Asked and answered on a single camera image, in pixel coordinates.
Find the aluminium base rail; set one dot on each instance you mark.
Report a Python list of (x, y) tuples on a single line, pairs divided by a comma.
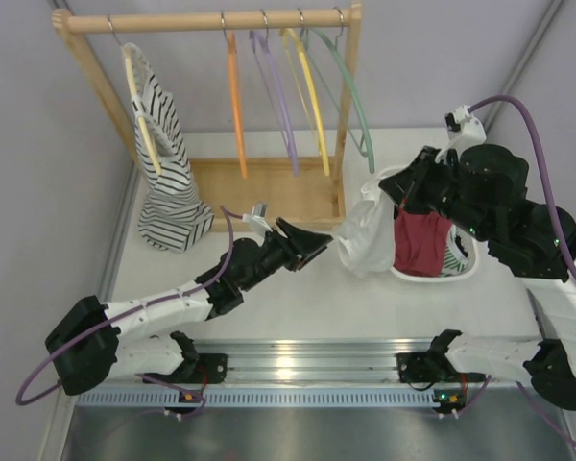
[(309, 362)]

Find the cream plastic hanger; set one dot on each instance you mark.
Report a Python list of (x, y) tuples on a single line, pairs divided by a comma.
[(140, 118)]

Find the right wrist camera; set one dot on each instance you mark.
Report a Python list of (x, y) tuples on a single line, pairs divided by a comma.
[(464, 131)]

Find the white perforated laundry basket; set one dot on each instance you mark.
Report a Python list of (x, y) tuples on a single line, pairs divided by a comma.
[(439, 279)]

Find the green plastic hanger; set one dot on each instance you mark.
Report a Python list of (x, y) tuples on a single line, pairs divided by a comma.
[(363, 144)]

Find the red garment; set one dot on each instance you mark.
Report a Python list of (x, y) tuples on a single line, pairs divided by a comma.
[(420, 243)]

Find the yellow plastic hanger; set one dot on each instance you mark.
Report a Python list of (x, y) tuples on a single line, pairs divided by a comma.
[(309, 97)]

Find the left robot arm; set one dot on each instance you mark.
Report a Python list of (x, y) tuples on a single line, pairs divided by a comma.
[(98, 341)]

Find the grey slotted cable duct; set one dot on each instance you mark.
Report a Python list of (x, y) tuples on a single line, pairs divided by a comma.
[(271, 398)]

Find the black white striped tank top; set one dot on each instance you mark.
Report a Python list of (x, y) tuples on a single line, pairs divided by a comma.
[(173, 216)]

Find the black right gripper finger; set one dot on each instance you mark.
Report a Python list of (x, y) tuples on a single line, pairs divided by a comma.
[(412, 175), (397, 194)]

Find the wooden clothes rack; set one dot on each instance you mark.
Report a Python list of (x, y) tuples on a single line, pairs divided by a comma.
[(312, 200)]

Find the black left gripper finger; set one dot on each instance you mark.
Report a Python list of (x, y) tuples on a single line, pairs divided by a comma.
[(313, 246), (303, 239)]

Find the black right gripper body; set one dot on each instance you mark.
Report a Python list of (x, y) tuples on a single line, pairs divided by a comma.
[(436, 189)]

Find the purple plastic hanger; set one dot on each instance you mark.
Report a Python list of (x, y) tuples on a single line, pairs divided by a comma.
[(278, 103)]

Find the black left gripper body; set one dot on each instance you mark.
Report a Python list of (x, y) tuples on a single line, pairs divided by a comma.
[(291, 250)]

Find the orange plastic hanger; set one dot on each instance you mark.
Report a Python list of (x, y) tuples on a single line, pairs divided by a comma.
[(236, 99)]

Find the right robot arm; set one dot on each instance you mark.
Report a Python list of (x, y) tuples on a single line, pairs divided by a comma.
[(483, 192)]

